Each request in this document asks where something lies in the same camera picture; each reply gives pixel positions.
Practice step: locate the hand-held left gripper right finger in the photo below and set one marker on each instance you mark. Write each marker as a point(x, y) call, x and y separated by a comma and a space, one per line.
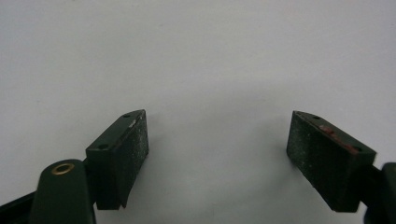
point(327, 161)

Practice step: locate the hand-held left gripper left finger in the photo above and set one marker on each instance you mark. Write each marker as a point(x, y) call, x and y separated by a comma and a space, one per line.
point(116, 161)

